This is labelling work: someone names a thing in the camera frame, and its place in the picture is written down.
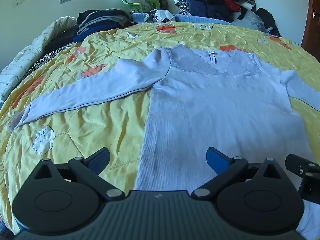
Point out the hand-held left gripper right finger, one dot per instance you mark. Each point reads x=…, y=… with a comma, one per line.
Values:
x=217, y=161

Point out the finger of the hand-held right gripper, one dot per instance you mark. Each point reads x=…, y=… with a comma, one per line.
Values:
x=297, y=163

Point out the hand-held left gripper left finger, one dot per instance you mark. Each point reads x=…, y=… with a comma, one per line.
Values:
x=98, y=161

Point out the white long sleeve shirt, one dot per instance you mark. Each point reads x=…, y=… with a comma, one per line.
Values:
x=212, y=110

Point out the pile of dark folded clothes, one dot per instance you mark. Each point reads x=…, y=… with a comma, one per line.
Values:
x=100, y=20

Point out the navy blue clothes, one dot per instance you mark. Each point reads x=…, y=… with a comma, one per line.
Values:
x=212, y=7

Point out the yellow floral quilt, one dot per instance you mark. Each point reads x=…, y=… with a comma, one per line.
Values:
x=100, y=120

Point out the zebra striped cloth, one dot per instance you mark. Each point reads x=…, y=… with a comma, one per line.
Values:
x=42, y=58

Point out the white printed quilt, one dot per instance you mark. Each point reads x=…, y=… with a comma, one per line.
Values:
x=22, y=60

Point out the brown wooden door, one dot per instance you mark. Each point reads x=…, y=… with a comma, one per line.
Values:
x=312, y=35

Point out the blue blanket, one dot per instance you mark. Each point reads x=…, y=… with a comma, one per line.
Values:
x=195, y=18

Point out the clear plastic bag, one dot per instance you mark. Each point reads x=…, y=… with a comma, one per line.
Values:
x=252, y=20

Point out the black bag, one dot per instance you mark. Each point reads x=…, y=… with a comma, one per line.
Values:
x=268, y=20

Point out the metal door hinge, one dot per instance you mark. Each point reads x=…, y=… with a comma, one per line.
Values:
x=314, y=13

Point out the white plastic bag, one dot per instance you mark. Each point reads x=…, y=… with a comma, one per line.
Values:
x=162, y=15

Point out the checkered cloth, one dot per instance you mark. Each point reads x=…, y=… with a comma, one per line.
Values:
x=181, y=6

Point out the green plastic chair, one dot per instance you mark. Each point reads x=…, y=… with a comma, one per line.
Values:
x=136, y=6

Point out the white wall switch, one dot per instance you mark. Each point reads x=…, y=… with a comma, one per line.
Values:
x=18, y=1

